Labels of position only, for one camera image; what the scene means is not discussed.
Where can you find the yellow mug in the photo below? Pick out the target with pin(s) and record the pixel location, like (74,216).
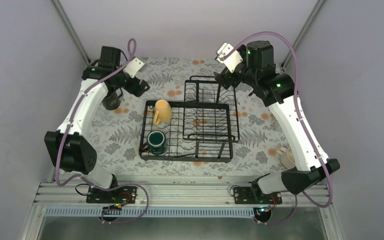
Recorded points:
(162,112)

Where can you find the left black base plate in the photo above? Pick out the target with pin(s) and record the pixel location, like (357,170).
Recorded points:
(123,195)

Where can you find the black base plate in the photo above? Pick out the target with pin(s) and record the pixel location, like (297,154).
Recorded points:
(123,195)
(251,196)

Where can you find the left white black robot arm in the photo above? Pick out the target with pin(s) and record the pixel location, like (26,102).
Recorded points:
(69,150)

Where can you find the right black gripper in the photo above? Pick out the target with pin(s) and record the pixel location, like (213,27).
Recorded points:
(223,75)

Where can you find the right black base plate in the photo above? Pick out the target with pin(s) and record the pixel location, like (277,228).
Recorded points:
(251,196)

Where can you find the left aluminium frame post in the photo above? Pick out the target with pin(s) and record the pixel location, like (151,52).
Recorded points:
(71,30)

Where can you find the dark green mug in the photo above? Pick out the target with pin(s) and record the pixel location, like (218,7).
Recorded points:
(156,143)

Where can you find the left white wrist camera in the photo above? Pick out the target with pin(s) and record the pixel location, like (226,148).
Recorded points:
(133,67)

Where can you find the grey slotted cable duct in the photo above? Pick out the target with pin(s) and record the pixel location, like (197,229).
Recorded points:
(152,211)

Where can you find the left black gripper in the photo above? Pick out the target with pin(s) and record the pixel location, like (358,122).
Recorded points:
(140,90)

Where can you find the black wire dish rack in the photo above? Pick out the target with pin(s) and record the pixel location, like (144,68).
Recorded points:
(203,128)

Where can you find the aluminium frame post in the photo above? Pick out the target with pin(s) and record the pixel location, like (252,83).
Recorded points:
(71,30)
(303,32)

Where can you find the floral patterned tablecloth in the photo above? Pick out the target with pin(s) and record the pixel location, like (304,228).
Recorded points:
(115,135)

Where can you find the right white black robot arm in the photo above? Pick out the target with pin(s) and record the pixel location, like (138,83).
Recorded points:
(253,64)

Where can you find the right aluminium frame post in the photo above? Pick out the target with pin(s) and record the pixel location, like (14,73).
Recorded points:
(303,32)

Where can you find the beige cream mug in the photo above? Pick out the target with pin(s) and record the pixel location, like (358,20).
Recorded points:
(286,157)

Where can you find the aluminium mounting rail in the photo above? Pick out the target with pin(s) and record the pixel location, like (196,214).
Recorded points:
(175,195)

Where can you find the black mug white rim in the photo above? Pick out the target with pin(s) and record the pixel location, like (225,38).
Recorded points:
(113,99)

